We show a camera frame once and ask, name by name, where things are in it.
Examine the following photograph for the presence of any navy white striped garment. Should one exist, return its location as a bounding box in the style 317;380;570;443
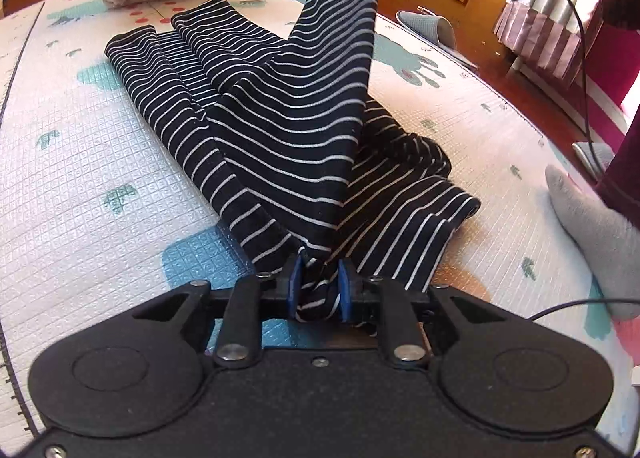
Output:
105;0;480;321

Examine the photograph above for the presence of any grey blue slipper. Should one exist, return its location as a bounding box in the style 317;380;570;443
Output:
396;7;478;71

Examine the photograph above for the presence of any pink striped bedding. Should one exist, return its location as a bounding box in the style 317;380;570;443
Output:
495;0;639;150

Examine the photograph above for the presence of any printed foam play mat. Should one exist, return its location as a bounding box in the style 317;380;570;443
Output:
1;0;639;454

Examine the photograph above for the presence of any grey socked foot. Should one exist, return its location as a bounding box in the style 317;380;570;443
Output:
544;165;639;321

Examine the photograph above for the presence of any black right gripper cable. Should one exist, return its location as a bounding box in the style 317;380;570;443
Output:
529;0;640;323

